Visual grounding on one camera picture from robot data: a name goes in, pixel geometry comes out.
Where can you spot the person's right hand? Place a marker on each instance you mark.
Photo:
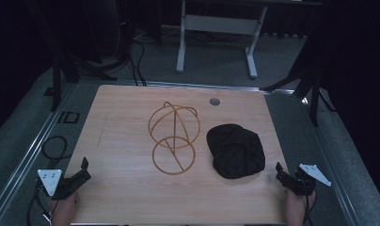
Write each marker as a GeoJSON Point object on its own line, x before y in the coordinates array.
{"type": "Point", "coordinates": [296, 208]}

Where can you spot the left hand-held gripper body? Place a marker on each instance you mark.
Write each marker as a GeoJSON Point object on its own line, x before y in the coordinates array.
{"type": "Point", "coordinates": [50, 182]}

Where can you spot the black hat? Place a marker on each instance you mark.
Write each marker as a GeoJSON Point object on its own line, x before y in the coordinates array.
{"type": "Point", "coordinates": [235, 152]}

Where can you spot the black rectangular floor bracket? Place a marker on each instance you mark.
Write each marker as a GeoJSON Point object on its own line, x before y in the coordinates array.
{"type": "Point", "coordinates": [69, 117]}

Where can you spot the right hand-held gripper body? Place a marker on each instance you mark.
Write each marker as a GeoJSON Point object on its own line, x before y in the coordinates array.
{"type": "Point", "coordinates": [305, 180]}

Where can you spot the person's left hand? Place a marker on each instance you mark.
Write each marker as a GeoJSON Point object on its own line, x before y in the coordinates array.
{"type": "Point", "coordinates": [64, 211]}

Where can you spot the black tripod stand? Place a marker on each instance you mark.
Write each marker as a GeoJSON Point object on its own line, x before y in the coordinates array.
{"type": "Point", "coordinates": [57, 81]}
{"type": "Point", "coordinates": [313, 91]}

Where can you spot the dark curtain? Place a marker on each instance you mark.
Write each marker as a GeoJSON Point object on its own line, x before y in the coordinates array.
{"type": "Point", "coordinates": [360, 78]}
{"type": "Point", "coordinates": [9, 62]}

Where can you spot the white metal desk frame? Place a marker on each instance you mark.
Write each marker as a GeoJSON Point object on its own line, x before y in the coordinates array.
{"type": "Point", "coordinates": [222, 24]}

